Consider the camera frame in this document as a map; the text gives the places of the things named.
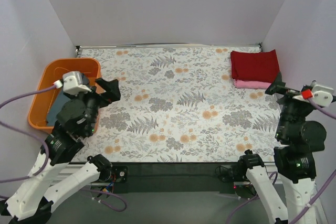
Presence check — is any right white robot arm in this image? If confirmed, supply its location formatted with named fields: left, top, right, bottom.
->
left=237, top=73, right=335, bottom=223

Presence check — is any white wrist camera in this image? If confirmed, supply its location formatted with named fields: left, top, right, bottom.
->
left=54, top=71, right=92, bottom=95
left=293, top=81, right=335, bottom=108

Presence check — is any floral table cloth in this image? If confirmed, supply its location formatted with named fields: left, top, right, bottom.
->
left=73, top=46, right=280, bottom=162

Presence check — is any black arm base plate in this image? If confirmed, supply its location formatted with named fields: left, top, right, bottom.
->
left=81, top=162, right=263, bottom=200

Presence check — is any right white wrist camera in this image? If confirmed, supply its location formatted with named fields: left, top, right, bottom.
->
left=293, top=81, right=335, bottom=108

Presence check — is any red t shirt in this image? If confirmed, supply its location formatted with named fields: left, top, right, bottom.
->
left=230, top=50, right=280, bottom=83

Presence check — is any folded pink t shirt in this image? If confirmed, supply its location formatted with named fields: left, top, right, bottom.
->
left=233, top=79, right=271, bottom=89

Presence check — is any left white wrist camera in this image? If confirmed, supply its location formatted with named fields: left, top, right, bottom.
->
left=54, top=71, right=92, bottom=95

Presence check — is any grey blue t shirt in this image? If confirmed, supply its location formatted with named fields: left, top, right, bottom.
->
left=46, top=90, right=70, bottom=127

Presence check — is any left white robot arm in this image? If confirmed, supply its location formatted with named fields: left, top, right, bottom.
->
left=1, top=78, right=121, bottom=223

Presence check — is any orange plastic tub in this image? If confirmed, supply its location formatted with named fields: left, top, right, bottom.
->
left=27, top=58, right=102, bottom=133

